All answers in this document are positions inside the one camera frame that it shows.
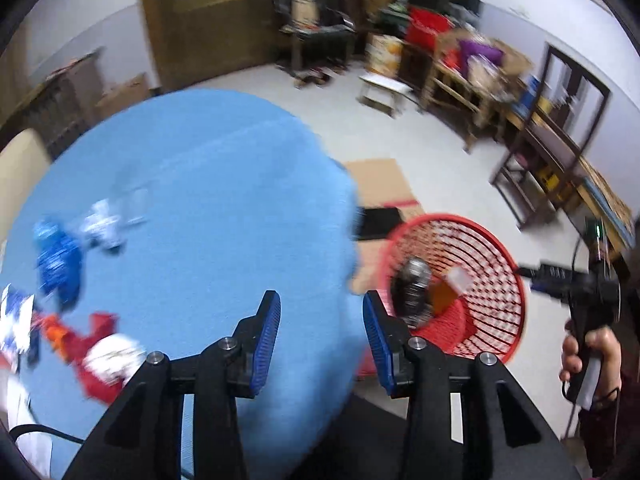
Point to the red plastic bag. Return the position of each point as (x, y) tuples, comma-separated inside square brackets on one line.
[(82, 351)]

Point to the beige leather headboard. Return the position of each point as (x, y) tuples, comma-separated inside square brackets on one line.
[(23, 163)]

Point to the white small stool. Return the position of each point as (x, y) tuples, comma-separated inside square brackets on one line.
[(383, 93)]

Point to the blue fuzzy bed cover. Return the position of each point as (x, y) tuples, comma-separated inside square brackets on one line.
[(237, 197)]

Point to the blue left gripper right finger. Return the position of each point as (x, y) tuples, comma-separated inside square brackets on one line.
[(378, 325)]

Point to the orange white carton box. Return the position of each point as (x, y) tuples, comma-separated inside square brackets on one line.
[(450, 287)]

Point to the blue white snack packet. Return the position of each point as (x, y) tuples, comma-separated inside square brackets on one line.
[(17, 312)]

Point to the flat cardboard sheet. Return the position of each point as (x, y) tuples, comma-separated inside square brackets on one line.
[(380, 183)]

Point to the orange crumpled wrapper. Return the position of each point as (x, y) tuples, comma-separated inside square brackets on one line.
[(55, 332)]

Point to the bamboo bench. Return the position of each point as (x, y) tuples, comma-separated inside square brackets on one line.
[(485, 94)]

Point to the black metal chair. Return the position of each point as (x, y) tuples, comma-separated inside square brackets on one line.
[(314, 31)]

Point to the red plastic mesh basket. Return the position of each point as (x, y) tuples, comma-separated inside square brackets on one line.
[(480, 303)]

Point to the blue plastic bag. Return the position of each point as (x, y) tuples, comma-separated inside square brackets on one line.
[(59, 262)]

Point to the brown wooden double door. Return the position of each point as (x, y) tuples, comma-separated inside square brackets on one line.
[(194, 40)]

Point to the slippers on floor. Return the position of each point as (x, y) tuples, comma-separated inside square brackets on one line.
[(320, 76)]

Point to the purple bag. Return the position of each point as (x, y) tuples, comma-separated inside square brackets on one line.
[(469, 48)]

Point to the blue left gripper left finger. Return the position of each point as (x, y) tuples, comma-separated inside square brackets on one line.
[(264, 336)]

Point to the grey plastic bag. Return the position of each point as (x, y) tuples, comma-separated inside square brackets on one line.
[(409, 293)]

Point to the wooden radiator cover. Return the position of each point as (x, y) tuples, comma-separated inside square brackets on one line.
[(62, 108)]

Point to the dark wooden chair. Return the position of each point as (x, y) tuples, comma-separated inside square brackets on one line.
[(545, 157)]

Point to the cardboard box by wall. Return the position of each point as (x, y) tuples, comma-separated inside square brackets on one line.
[(123, 96)]

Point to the white blue crumpled wrapper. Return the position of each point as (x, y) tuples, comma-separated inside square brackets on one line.
[(107, 223)]

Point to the red gift bag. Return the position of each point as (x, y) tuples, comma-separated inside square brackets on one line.
[(424, 28)]

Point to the orange fruit carton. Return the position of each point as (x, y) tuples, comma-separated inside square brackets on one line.
[(383, 55)]

